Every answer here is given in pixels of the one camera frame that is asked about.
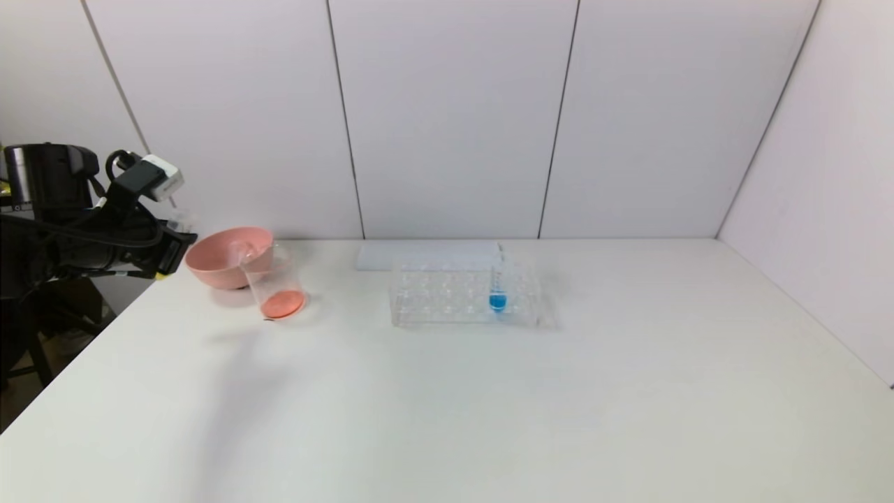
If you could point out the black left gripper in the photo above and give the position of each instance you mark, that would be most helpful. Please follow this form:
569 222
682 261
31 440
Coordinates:
170 256

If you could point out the test tube with red pigment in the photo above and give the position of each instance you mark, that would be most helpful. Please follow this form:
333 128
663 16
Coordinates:
246 250

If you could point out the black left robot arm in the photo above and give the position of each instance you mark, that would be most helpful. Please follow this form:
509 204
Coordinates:
49 230

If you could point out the clear glass beaker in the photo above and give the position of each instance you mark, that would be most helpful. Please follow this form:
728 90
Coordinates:
283 304

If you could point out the test tube with blue pigment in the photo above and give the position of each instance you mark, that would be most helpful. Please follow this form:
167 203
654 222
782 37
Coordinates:
497 300

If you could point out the clear plastic test tube rack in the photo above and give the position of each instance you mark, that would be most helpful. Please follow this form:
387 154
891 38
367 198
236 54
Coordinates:
517 311

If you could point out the pink bowl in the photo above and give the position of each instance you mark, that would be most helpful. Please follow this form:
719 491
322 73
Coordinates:
216 258

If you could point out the white paper sheet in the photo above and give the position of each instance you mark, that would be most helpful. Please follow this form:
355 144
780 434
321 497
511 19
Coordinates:
377 257

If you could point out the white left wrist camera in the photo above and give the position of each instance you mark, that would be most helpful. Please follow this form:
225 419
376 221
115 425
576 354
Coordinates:
157 178

